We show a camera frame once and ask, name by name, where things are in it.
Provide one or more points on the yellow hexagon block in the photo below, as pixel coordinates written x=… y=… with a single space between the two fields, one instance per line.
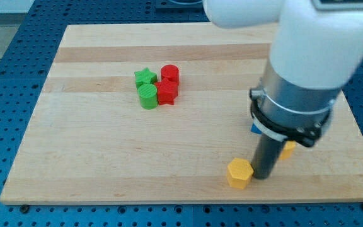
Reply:
x=239 y=173

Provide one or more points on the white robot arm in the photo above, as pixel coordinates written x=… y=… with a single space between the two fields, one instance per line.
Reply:
x=317 y=47

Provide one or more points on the red star block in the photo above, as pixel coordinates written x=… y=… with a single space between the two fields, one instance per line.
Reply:
x=167 y=91

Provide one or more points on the green cylinder block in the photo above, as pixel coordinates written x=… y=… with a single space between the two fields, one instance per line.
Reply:
x=148 y=96

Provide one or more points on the red cylinder block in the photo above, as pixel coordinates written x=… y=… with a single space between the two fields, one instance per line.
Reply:
x=170 y=72

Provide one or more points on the green star block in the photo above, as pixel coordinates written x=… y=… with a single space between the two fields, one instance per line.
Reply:
x=145 y=76

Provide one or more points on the blue block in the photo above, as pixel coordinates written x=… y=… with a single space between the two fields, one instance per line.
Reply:
x=255 y=129

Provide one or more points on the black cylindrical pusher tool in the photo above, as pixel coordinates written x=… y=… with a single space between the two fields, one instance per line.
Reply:
x=266 y=155

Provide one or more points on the wooden board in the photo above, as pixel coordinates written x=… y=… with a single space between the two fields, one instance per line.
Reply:
x=89 y=141

